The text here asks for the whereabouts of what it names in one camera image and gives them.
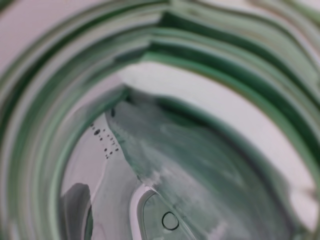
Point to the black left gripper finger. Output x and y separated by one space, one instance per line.
76 213

